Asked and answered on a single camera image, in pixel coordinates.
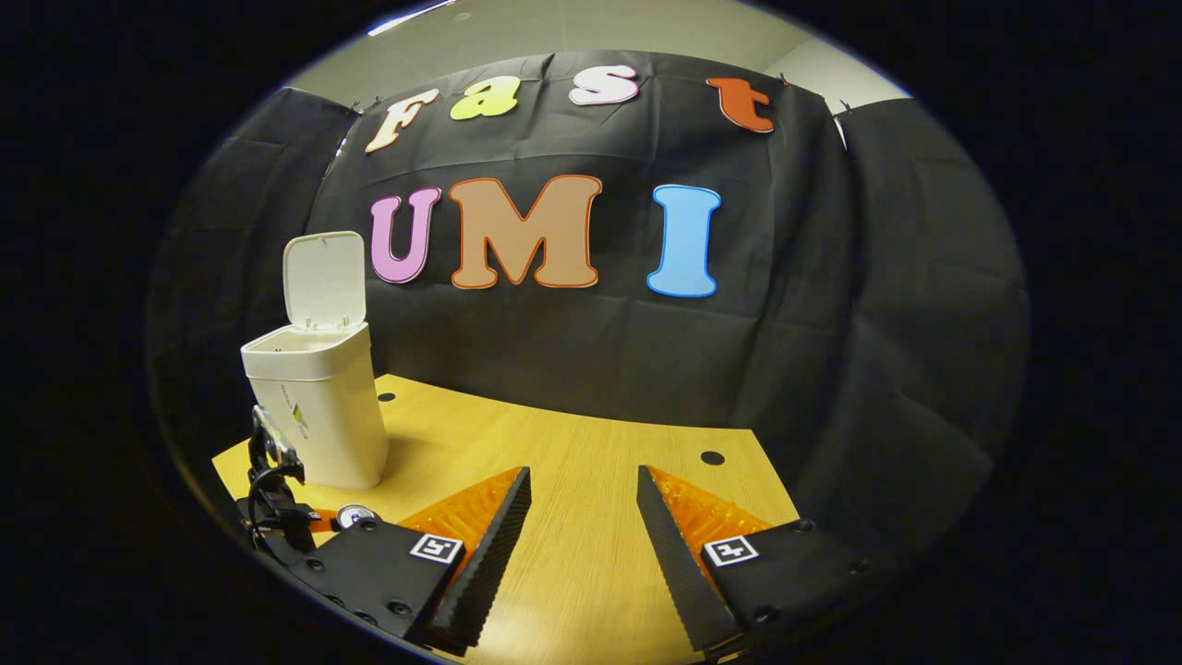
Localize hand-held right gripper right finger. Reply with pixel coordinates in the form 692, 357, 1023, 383
635, 465, 887, 659

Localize wooden desktop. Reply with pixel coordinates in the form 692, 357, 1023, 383
211, 373, 801, 665

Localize black backdrop cloth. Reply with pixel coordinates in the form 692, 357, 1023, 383
148, 51, 1031, 574

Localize white desktop garbage bin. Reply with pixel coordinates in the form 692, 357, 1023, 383
240, 231, 391, 491

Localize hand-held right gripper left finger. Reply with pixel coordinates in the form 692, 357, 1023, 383
291, 466, 534, 652

